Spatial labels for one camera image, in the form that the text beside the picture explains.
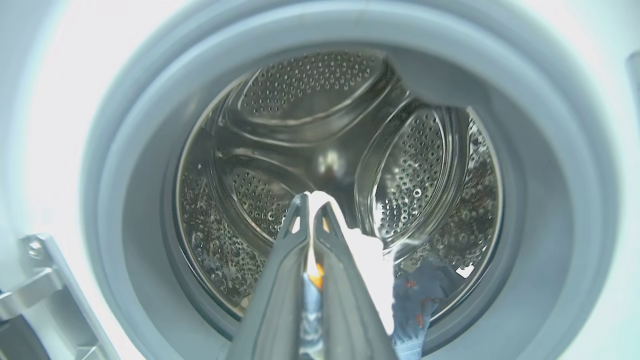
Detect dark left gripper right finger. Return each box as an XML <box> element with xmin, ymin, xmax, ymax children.
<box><xmin>312</xmin><ymin>201</ymin><xmax>401</xmax><ymax>360</ymax></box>

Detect grey rubber door gasket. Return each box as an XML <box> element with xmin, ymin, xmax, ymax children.
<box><xmin>82</xmin><ymin>2</ymin><xmax>618</xmax><ymax>360</ymax></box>

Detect metal door hinge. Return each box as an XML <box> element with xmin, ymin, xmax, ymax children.
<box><xmin>0</xmin><ymin>232</ymin><xmax>121</xmax><ymax>360</ymax></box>

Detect colourful printed garment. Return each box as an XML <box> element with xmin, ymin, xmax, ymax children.
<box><xmin>299</xmin><ymin>190</ymin><xmax>453</xmax><ymax>360</ymax></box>

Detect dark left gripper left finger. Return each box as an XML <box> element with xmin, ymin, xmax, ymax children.
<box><xmin>225</xmin><ymin>192</ymin><xmax>313</xmax><ymax>360</ymax></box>

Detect stainless steel washing machine drum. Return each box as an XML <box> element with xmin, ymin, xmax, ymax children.
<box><xmin>172</xmin><ymin>47</ymin><xmax>503</xmax><ymax>321</ymax></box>

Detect white washing machine body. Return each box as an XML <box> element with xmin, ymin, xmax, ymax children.
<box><xmin>0</xmin><ymin>0</ymin><xmax>640</xmax><ymax>360</ymax></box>

